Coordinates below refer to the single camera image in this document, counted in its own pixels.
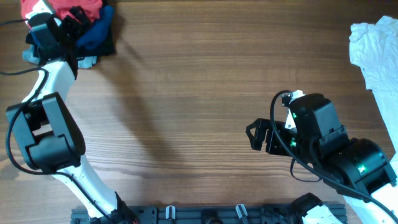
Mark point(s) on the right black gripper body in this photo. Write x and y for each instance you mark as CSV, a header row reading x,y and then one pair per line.
x,y
300,147

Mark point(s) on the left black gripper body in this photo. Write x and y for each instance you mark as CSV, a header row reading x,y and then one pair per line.
x,y
69,30

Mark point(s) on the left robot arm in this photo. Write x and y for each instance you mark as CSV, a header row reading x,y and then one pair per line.
x,y
42,137

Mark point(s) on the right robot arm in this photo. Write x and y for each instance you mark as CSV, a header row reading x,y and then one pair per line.
x,y
356,168

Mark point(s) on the black folded garment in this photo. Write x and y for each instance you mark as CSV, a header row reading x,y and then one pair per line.
x,y
26,5

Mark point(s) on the light grey folded garment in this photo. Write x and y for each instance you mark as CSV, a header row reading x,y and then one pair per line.
x,y
84,63

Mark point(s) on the white t-shirt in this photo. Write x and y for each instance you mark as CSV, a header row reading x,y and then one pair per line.
x,y
373,48

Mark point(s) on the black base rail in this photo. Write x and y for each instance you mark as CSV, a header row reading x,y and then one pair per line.
x,y
267,213

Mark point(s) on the right white rail clip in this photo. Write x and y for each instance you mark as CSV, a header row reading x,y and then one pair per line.
x,y
241,211

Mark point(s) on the white rail clip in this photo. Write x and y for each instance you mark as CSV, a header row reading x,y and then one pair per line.
x,y
170,212
241,211

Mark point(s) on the left white rail clip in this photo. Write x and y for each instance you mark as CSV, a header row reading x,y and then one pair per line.
x,y
170,212

